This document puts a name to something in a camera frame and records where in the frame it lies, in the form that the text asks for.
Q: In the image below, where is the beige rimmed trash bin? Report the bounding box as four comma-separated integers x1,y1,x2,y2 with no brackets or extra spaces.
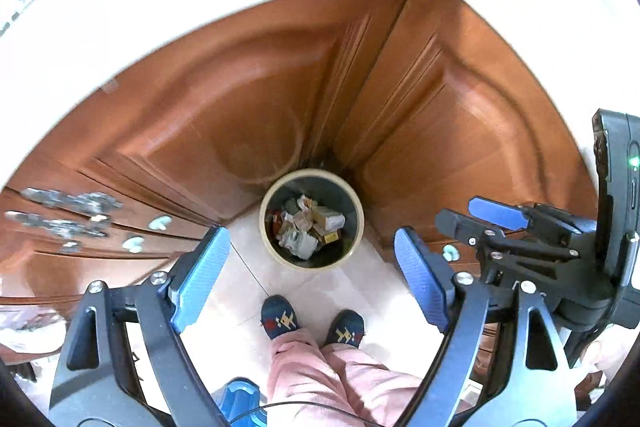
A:
259,169,364,271

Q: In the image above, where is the person's right hand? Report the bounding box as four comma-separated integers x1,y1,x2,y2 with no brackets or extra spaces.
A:
573,341,624,412

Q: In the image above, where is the right blue slipper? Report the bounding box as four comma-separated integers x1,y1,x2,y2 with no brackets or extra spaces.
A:
324,309,366,348

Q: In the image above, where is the blue slipper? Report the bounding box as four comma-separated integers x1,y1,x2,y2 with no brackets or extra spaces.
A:
324,309,366,348
260,295,299,340

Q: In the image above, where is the left blue slipper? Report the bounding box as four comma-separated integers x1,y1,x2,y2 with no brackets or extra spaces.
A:
260,295,299,340

